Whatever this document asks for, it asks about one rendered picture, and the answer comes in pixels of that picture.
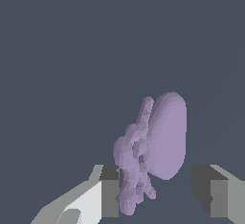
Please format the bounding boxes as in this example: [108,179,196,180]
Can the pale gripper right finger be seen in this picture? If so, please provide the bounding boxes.
[189,164,245,224]

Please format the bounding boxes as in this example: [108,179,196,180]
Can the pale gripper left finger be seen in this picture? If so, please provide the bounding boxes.
[31,164,121,224]

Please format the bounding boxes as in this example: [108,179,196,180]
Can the lumpy purple figurine with disc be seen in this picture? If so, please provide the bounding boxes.
[113,91,188,216]

